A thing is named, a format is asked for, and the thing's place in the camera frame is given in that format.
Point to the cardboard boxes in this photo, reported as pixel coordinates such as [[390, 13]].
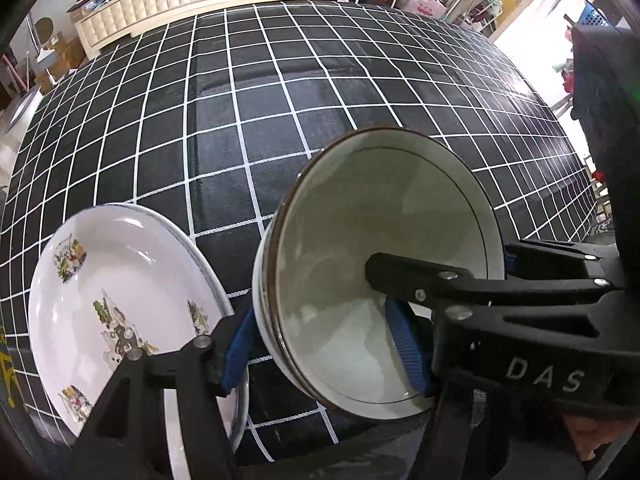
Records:
[[67, 55]]

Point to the person's right hand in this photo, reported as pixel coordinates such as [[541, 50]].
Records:
[[585, 435]]

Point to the black white checkered tablecloth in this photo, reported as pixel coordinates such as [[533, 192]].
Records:
[[250, 110]]

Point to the white round container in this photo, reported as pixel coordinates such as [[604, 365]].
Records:
[[22, 105]]

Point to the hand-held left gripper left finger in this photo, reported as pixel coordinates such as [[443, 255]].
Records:
[[235, 355]]

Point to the pink bag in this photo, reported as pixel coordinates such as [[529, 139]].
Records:
[[425, 6]]

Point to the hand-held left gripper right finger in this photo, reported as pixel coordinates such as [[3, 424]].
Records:
[[407, 350]]

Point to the white plate with pink flowers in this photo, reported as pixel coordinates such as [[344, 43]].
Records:
[[241, 410]]

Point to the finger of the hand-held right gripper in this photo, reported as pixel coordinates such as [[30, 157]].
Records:
[[550, 252], [400, 272]]

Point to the small white bowl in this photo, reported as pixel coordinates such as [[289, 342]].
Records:
[[256, 280], [269, 305]]

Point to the blue plastic basket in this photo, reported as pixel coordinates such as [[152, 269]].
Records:
[[592, 15]]

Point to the grey cloth with yellow print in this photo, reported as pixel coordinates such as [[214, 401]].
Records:
[[10, 370]]

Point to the white plate with cartoon print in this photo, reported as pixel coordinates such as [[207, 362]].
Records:
[[125, 270]]

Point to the patterned bowl with brown rim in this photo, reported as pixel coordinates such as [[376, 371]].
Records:
[[375, 200]]

